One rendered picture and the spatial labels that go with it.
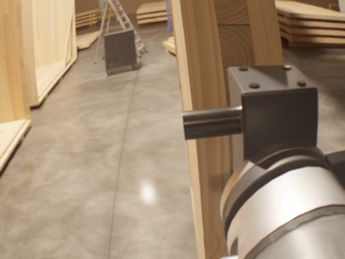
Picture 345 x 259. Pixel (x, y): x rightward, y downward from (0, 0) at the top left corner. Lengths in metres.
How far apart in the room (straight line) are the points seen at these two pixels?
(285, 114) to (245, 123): 0.02
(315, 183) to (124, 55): 9.00
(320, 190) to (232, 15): 0.22
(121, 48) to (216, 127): 8.91
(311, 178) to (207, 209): 0.25
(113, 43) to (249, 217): 8.92
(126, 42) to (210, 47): 8.76
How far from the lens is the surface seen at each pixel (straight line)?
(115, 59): 9.14
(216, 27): 0.35
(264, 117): 0.22
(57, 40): 12.43
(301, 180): 0.19
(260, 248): 0.16
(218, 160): 0.39
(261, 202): 0.18
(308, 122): 0.23
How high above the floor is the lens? 1.99
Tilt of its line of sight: 20 degrees down
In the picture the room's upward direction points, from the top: 6 degrees counter-clockwise
